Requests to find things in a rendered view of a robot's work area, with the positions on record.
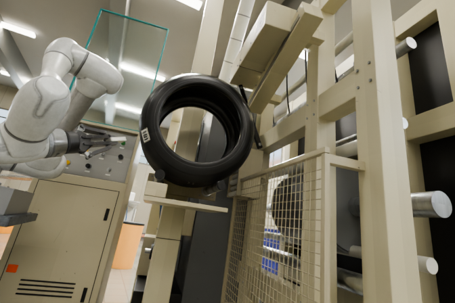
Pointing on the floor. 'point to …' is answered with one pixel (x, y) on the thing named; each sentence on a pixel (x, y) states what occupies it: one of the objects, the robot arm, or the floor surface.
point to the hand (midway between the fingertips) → (116, 140)
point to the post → (157, 291)
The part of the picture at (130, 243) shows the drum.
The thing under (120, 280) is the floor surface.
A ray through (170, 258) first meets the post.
